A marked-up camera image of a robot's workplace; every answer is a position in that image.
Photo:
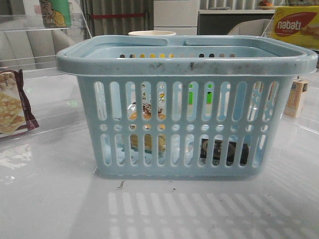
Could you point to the packaged bread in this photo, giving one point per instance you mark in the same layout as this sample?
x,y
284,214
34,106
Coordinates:
x,y
148,140

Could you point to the light blue plastic basket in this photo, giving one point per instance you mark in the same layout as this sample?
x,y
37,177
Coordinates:
x,y
232,88

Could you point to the white paper cup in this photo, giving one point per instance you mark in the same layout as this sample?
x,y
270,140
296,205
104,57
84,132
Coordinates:
x,y
152,33

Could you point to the white drawer cabinet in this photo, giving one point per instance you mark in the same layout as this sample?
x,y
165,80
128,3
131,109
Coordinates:
x,y
179,16

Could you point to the white shelf unit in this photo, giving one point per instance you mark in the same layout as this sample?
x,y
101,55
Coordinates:
x,y
218,17

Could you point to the small beige carton box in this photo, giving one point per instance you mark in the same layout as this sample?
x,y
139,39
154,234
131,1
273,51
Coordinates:
x,y
294,104

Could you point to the beige armchair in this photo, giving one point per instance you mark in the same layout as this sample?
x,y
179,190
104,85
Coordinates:
x,y
252,27

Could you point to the brown cracker snack bag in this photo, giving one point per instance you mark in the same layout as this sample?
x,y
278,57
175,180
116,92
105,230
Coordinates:
x,y
16,116

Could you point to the green cartoon snack package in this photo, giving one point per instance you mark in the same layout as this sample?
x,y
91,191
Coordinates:
x,y
55,13

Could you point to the clear acrylic shelf right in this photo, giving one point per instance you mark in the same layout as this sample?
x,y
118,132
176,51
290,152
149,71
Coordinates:
x,y
308,119

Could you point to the clear acrylic shelf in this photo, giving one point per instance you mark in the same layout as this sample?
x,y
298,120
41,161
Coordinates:
x,y
308,119
78,31

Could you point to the clear acrylic shelf left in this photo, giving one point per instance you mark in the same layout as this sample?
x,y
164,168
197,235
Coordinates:
x,y
78,31

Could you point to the yellow Nabati wafer box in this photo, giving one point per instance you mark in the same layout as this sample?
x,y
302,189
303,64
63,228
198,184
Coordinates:
x,y
298,25

